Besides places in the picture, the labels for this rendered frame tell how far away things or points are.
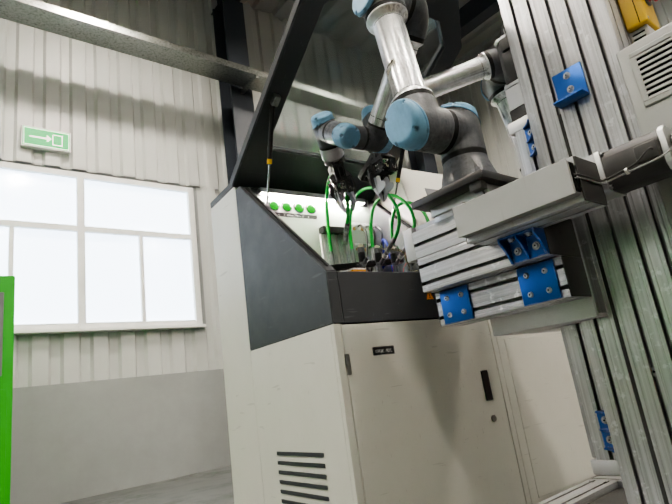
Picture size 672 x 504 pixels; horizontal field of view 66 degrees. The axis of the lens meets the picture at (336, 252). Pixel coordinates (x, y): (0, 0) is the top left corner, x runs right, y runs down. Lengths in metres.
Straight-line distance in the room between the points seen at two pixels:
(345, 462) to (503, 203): 0.85
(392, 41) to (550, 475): 1.54
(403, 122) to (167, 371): 4.79
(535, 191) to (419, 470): 0.94
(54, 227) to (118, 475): 2.42
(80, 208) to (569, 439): 4.90
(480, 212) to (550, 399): 1.19
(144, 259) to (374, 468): 4.67
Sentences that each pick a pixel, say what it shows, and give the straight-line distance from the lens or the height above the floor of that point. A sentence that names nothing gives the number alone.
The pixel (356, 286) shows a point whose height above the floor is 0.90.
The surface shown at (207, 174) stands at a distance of 6.57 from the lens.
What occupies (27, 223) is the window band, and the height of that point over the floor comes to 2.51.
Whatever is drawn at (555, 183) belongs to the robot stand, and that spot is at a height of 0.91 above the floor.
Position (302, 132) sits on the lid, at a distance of 2.15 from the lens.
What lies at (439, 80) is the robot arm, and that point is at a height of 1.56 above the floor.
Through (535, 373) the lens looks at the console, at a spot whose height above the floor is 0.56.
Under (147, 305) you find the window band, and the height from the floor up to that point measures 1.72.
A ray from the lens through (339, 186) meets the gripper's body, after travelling 1.75.
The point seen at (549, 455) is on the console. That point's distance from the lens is 2.13.
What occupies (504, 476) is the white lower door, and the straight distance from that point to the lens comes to 1.94.
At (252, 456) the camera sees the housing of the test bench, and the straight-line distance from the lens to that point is 2.09.
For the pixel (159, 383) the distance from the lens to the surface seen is 5.68.
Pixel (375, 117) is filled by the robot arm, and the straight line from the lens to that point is 1.67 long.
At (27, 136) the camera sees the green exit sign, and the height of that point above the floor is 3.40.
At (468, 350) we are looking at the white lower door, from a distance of 1.87.
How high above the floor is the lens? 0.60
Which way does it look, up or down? 15 degrees up
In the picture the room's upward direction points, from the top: 8 degrees counter-clockwise
